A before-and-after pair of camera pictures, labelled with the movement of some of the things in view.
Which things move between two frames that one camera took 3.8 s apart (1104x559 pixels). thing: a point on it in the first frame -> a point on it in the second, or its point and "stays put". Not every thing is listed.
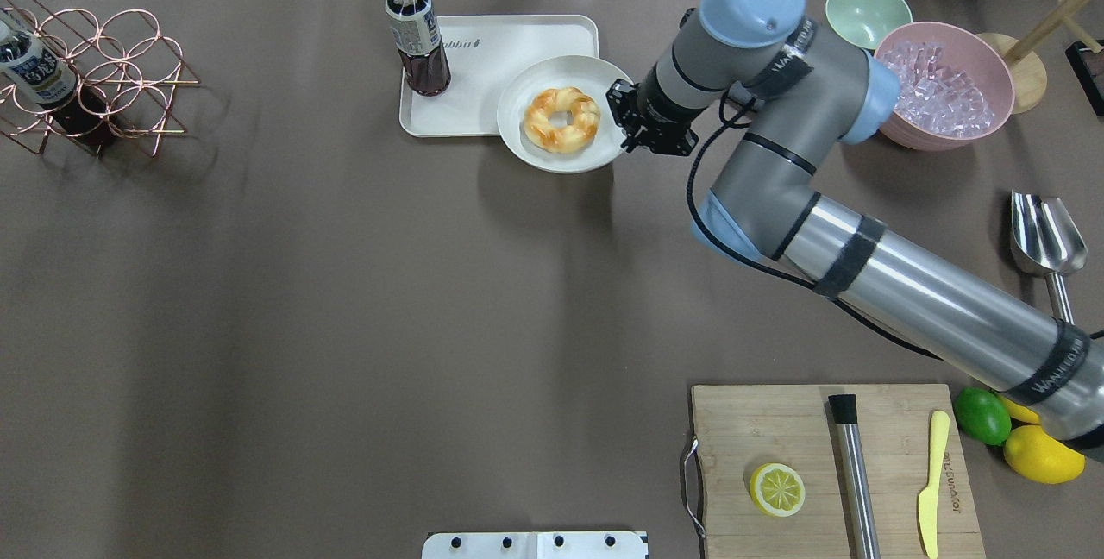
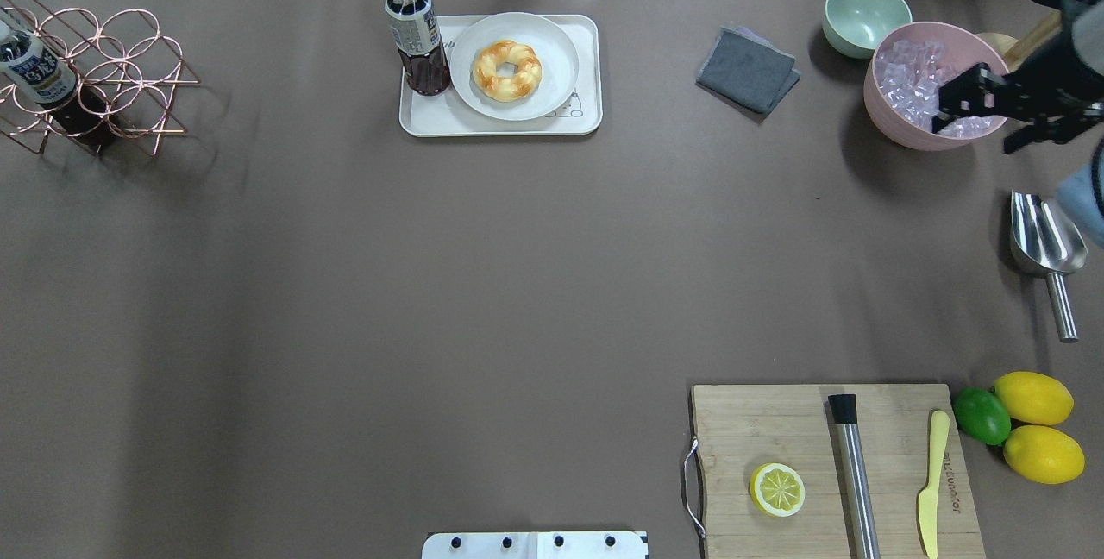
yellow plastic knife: [929, 499] stays put
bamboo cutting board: [739, 429] stays put
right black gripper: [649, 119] -> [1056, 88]
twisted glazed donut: [586, 116] -> [511, 88]
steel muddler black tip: [857, 485] stays put
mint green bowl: [865, 11] stays put
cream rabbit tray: [484, 52] stays put
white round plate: [554, 115] -> [514, 65]
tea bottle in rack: [49, 80] stays put
